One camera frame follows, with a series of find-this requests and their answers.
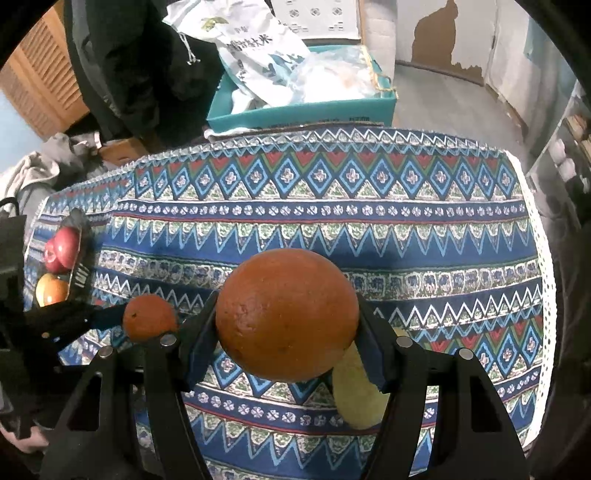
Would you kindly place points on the small orange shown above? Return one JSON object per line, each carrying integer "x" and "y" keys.
{"x": 148, "y": 316}

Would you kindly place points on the patterned blue tablecloth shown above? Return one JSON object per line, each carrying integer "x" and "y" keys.
{"x": 440, "y": 234}

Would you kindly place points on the teal cardboard box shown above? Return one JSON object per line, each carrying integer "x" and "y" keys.
{"x": 304, "y": 106}

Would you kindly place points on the small red apple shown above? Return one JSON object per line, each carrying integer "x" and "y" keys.
{"x": 66, "y": 246}

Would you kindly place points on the large orange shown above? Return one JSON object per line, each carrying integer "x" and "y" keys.
{"x": 286, "y": 315}

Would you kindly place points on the wooden louvered cabinet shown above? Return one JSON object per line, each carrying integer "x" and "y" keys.
{"x": 38, "y": 77}

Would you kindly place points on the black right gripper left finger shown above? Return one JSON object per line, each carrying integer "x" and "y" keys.
{"x": 126, "y": 418}

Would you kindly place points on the white printed plastic bag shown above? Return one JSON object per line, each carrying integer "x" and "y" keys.
{"x": 269, "y": 65}

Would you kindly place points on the yellow lemon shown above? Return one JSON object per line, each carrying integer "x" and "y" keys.
{"x": 360, "y": 403}

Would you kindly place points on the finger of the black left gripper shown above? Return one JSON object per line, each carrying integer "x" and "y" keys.
{"x": 69, "y": 320}

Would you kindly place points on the dark hanging clothes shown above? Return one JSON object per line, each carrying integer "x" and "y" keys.
{"x": 138, "y": 77}

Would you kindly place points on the large red apple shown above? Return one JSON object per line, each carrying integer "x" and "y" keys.
{"x": 51, "y": 262}

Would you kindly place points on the grey crumpled clothes pile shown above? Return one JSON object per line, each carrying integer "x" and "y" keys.
{"x": 60, "y": 162}

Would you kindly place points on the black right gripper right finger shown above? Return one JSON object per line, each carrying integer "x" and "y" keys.
{"x": 474, "y": 438}

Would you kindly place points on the brown cardboard box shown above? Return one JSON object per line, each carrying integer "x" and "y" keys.
{"x": 121, "y": 152}

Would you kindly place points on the dark glass fruit plate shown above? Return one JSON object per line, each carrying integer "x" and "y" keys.
{"x": 79, "y": 277}

